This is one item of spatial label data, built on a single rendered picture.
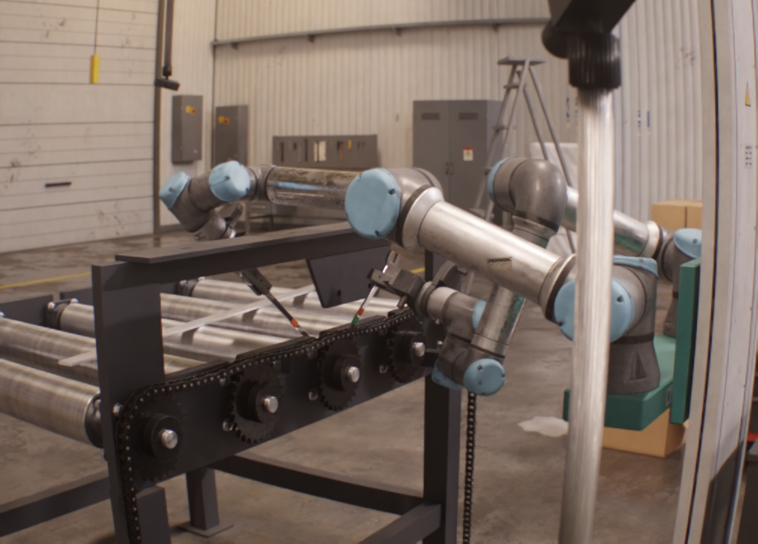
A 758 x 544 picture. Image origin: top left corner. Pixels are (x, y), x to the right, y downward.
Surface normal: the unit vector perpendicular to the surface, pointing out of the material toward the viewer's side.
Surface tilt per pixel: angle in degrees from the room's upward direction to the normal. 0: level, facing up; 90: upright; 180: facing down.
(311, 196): 111
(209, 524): 90
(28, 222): 90
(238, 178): 71
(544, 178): 54
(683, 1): 90
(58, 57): 90
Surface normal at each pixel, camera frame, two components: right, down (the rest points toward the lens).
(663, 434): -0.65, 0.07
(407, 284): -0.41, -0.50
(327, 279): 0.87, 0.05
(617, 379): -0.31, -0.21
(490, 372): 0.30, 0.10
